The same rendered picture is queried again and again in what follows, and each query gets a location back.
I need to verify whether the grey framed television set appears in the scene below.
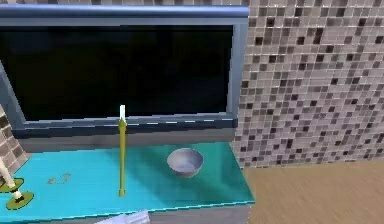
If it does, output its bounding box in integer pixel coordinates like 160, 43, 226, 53
0, 4, 250, 140

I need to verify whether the turquoise topped stand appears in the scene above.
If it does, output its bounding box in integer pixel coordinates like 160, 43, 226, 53
0, 142, 256, 224

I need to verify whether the grey bowl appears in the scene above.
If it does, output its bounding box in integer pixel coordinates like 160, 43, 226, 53
166, 147, 205, 179

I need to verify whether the tall brass candlestick with candle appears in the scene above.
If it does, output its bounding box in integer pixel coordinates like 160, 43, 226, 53
117, 104, 128, 198

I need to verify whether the white candle on green base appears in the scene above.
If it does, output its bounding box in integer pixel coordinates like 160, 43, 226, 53
0, 156, 25, 194
5, 188, 35, 211

